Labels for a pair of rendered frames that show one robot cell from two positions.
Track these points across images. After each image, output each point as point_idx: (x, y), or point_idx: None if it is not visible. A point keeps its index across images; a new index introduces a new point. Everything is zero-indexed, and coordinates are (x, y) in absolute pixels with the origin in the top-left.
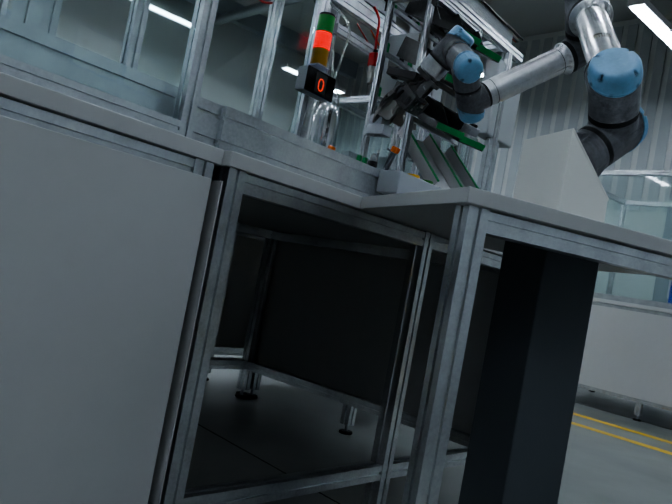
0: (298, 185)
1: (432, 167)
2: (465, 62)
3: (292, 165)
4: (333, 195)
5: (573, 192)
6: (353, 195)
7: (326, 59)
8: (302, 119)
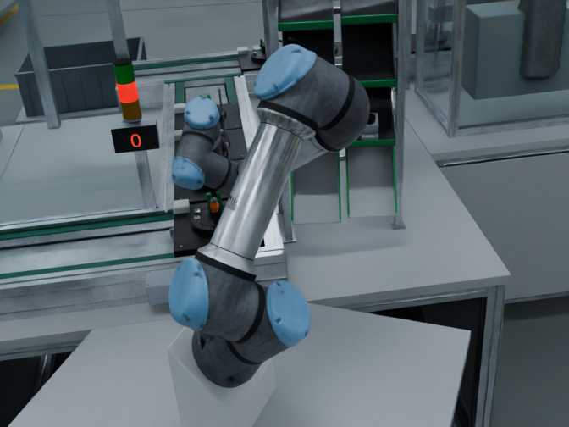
0: (6, 347)
1: (325, 174)
2: (171, 177)
3: (26, 308)
4: (52, 340)
5: (190, 406)
6: (80, 332)
7: (132, 113)
8: (140, 167)
